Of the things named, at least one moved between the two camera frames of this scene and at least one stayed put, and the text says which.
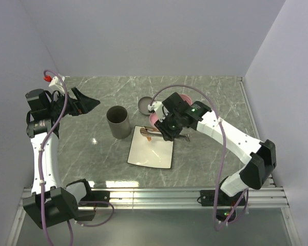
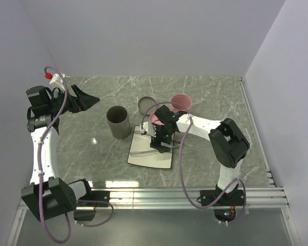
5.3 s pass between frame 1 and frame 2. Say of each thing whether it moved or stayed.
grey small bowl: stayed
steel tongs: moved
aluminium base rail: stayed
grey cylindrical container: stayed
